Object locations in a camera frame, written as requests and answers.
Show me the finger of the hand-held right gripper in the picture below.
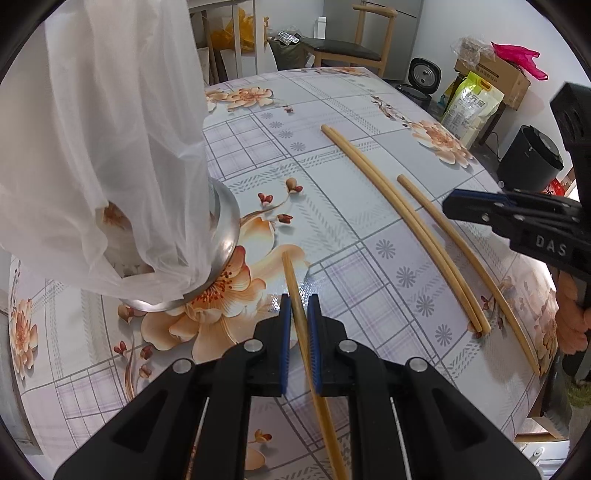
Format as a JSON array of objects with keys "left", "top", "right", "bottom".
[
  {"left": 442, "top": 203, "right": 513, "bottom": 232},
  {"left": 443, "top": 188, "right": 509, "bottom": 208}
]

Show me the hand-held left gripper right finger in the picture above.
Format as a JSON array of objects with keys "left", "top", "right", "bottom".
[{"left": 308, "top": 294, "right": 541, "bottom": 480}]

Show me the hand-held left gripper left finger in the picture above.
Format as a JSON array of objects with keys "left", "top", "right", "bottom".
[{"left": 54, "top": 294, "right": 293, "bottom": 480}]

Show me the steel utensil holder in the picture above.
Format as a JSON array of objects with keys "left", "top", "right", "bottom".
[{"left": 120, "top": 178, "right": 241, "bottom": 315}]

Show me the person's right forearm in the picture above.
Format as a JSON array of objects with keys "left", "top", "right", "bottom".
[{"left": 566, "top": 369, "right": 591, "bottom": 409}]

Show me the person's right hand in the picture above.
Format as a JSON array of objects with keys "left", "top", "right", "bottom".
[{"left": 556, "top": 276, "right": 591, "bottom": 356}]

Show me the red packet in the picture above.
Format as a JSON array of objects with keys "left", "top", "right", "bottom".
[{"left": 547, "top": 178, "right": 578, "bottom": 197}]

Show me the black trash bin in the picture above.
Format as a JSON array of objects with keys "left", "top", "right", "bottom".
[{"left": 496, "top": 124, "right": 565, "bottom": 188}]

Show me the yellow green rice sack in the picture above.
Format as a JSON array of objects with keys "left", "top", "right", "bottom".
[{"left": 441, "top": 71, "right": 505, "bottom": 148}]

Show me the large cardboard box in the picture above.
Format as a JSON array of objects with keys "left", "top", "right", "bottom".
[{"left": 455, "top": 51, "right": 532, "bottom": 109}]

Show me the black rice cooker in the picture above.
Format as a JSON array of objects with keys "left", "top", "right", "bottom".
[{"left": 399, "top": 58, "right": 441, "bottom": 109}]

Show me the pink plastic bag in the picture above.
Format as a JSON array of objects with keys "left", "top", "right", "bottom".
[{"left": 492, "top": 42, "right": 548, "bottom": 79}]

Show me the clear plastic bag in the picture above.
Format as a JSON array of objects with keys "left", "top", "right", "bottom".
[{"left": 451, "top": 37, "right": 495, "bottom": 61}]

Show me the silver refrigerator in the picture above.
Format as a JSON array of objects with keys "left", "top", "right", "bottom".
[{"left": 323, "top": 0, "right": 423, "bottom": 81}]

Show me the wooden chair with black seat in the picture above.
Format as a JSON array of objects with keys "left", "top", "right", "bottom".
[{"left": 302, "top": 2, "right": 398, "bottom": 77}]

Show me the olive green bag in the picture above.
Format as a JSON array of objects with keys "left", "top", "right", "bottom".
[{"left": 270, "top": 32, "right": 315, "bottom": 70}]

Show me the white desk with wooden top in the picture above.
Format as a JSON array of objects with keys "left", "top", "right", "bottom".
[{"left": 189, "top": 0, "right": 274, "bottom": 86}]

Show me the white plastic bag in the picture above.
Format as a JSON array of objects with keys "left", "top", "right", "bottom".
[{"left": 0, "top": 0, "right": 213, "bottom": 305}]

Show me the yellow plastic bag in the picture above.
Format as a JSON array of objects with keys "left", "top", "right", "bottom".
[{"left": 210, "top": 9, "right": 257, "bottom": 54}]

